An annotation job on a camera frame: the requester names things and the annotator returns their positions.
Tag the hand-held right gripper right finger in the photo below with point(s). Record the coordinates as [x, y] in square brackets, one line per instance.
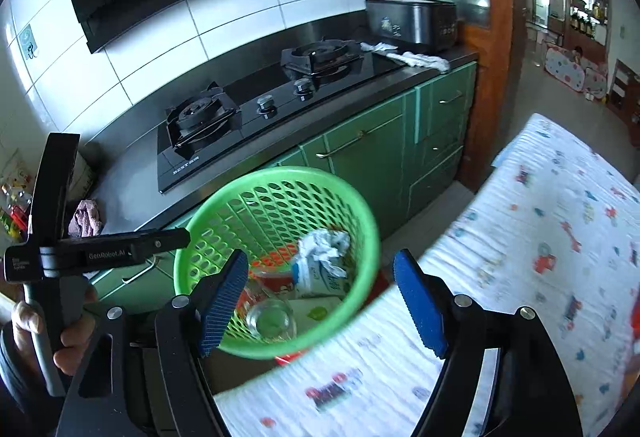
[420, 307]

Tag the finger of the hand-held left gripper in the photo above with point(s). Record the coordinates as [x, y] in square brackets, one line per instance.
[160, 244]

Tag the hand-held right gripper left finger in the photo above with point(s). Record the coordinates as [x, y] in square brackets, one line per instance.
[225, 302]

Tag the clear plastic cup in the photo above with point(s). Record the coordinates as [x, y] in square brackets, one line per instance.
[270, 319]

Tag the red instant noodle cup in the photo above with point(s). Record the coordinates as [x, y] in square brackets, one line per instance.
[275, 284]

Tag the white packet with green print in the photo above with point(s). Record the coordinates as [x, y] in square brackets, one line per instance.
[315, 312]

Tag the white and blue carton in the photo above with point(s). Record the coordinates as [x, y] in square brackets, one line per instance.
[320, 279]

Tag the green plastic basket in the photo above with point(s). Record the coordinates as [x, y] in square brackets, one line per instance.
[320, 342]

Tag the white paper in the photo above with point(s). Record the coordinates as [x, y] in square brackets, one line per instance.
[320, 244]

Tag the person's left forearm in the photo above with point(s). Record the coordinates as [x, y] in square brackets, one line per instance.
[20, 382]

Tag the person's left hand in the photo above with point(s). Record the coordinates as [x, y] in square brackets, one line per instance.
[75, 337]

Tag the pink cloth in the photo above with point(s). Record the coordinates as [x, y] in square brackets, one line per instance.
[87, 217]

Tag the printed white tablecloth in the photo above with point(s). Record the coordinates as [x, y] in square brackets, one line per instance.
[525, 217]

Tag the green kitchen cabinets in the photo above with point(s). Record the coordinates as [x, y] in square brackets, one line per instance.
[365, 157]

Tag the black gas stove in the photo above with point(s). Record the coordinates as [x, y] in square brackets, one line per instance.
[280, 117]

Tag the white cloth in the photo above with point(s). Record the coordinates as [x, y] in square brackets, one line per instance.
[420, 59]

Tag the dotted playpen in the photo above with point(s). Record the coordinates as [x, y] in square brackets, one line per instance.
[570, 72]

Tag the low wooden shelf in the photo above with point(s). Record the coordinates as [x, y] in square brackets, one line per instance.
[625, 92]

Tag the display cabinet with bottles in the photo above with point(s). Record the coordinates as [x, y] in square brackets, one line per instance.
[587, 12]

